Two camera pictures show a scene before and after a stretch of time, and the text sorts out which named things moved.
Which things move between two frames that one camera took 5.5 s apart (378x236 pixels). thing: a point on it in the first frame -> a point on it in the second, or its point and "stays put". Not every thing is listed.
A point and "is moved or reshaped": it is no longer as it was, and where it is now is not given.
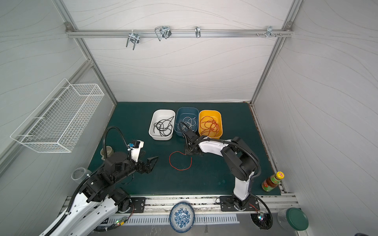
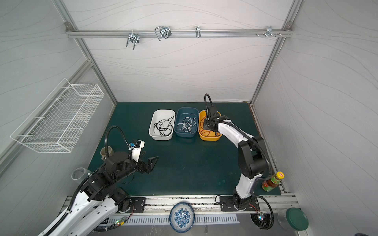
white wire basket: (54, 126) stays put
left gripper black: (142, 169) stays put
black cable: (165, 126) stays put
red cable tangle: (179, 169) is moved or reshaped
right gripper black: (190, 137) -> (210, 119)
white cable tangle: (187, 123) stays put
